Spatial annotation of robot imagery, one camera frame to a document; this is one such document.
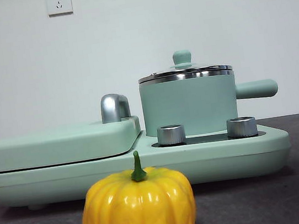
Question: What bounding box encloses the silver control knob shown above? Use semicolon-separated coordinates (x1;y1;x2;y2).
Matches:
156;123;187;147
225;115;259;140

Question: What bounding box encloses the yellow toy pumpkin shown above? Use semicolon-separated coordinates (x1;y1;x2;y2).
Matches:
72;143;199;224

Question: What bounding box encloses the glass lid with green knob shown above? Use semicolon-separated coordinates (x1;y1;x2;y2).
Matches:
134;44;233;83

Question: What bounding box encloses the white wall socket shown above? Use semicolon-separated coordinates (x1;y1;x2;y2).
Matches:
46;0;74;18

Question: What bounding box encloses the mint green pot with handle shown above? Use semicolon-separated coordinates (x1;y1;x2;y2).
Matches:
137;57;284;143

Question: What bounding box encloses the mint green breakfast maker base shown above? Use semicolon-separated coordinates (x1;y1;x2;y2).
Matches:
0;111;296;216

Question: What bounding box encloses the green griddle cover, silver handle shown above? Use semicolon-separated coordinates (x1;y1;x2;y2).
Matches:
0;91;145;173

